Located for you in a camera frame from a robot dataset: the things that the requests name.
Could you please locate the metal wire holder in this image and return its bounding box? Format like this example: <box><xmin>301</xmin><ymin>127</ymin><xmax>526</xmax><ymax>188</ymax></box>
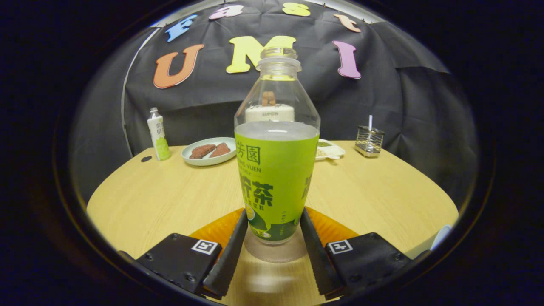
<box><xmin>354</xmin><ymin>125</ymin><xmax>385</xmax><ymax>158</ymax></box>

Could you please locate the round brown coaster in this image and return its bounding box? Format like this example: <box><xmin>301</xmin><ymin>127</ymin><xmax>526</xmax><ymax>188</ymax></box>
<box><xmin>244</xmin><ymin>229</ymin><xmax>307</xmax><ymax>263</ymax></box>

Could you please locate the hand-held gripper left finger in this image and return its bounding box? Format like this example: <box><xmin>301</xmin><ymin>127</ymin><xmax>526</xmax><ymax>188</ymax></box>
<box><xmin>136</xmin><ymin>208</ymin><xmax>249</xmax><ymax>298</ymax></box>

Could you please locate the pale green plate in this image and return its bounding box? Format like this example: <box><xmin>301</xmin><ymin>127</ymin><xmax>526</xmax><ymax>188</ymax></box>
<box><xmin>181</xmin><ymin>137</ymin><xmax>237</xmax><ymax>166</ymax></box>

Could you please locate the wooden table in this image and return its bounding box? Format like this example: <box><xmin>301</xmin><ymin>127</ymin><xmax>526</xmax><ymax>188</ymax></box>
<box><xmin>86</xmin><ymin>140</ymin><xmax>459</xmax><ymax>306</ymax></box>

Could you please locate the white cup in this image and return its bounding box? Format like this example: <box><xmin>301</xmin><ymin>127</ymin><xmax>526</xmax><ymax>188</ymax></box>
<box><xmin>404</xmin><ymin>224</ymin><xmax>453</xmax><ymax>260</ymax></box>

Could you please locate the white divided tray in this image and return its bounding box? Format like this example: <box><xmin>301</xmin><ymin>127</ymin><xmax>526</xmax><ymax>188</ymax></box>
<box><xmin>315</xmin><ymin>139</ymin><xmax>346</xmax><ymax>161</ymax></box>

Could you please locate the white toaster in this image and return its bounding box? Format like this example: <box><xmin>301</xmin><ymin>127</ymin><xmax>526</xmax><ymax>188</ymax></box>
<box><xmin>244</xmin><ymin>104</ymin><xmax>295</xmax><ymax>124</ymax></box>

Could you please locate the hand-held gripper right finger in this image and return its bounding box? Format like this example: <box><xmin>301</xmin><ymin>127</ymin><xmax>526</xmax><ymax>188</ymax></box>
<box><xmin>300</xmin><ymin>207</ymin><xmax>419</xmax><ymax>298</ymax></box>

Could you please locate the small white green bottle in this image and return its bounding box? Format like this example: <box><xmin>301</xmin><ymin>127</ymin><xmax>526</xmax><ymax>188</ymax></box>
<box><xmin>147</xmin><ymin>107</ymin><xmax>172</xmax><ymax>162</ymax></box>

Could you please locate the green label juice bottle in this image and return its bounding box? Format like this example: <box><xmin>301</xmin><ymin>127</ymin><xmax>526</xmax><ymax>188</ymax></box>
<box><xmin>234</xmin><ymin>47</ymin><xmax>321</xmax><ymax>245</ymax></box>

